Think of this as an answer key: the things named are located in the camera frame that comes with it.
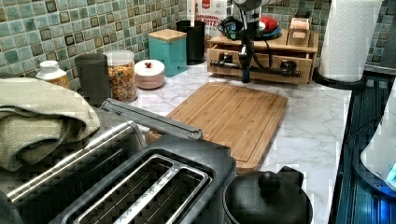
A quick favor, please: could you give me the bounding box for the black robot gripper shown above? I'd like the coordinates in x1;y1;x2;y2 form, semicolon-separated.
237;18;260;83

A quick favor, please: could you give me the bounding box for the wooden drawer with black handle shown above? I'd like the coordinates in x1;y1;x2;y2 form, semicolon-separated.
207;45;313;85

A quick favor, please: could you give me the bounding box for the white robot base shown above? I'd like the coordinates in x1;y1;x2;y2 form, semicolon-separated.
355;84;396;198

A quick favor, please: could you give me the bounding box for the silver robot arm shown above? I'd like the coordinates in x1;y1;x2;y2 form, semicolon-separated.
233;0;262;83

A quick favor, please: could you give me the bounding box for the wooden drawer cabinet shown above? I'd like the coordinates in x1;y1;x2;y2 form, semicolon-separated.
207;29;318;71

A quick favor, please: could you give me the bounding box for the blue plate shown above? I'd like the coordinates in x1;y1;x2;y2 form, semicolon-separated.
220;21;283;41

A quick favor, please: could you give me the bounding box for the red toy tomato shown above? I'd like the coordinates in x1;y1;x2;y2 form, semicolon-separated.
259;16;279;33

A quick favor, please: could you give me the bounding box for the black utensil holder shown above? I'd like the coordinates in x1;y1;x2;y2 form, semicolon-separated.
177;21;205;65

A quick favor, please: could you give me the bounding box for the small wooden box holder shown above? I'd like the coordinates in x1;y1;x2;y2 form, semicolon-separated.
287;18;310;47

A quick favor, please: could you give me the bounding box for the cinnamon cereal box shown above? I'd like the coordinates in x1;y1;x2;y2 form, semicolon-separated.
186;0;228;48

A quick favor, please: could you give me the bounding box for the bamboo cutting board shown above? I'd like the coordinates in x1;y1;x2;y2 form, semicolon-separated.
145;81;289;172

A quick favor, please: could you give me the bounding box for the black paper towel holder base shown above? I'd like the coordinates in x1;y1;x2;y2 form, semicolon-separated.
312;68;367;91

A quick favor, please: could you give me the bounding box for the teal canister with wooden lid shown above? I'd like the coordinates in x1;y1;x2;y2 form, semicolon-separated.
148;29;188;77

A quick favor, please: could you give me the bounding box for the pink ceramic jar white lid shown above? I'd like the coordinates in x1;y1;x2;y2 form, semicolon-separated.
134;60;165;90

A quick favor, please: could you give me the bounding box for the white paper towel roll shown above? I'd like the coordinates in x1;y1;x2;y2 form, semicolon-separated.
318;0;383;83

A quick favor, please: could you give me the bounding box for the clear cereal jar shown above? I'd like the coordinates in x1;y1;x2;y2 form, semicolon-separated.
105;50;137;103

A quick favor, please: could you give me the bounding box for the black two-slot toaster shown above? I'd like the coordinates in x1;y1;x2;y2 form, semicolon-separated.
49;135;235;224

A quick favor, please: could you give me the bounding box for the black pot with lid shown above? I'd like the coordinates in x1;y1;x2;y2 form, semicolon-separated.
222;166;313;224

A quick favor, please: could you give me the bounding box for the dark grey cylinder canister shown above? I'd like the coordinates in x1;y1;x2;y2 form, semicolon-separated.
75;53;111;107

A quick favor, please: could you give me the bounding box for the white-capped spice bottle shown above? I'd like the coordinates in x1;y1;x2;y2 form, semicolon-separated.
35;61;69;89

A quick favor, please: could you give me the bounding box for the beige folded towel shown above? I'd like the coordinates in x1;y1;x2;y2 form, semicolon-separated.
0;77;100;172

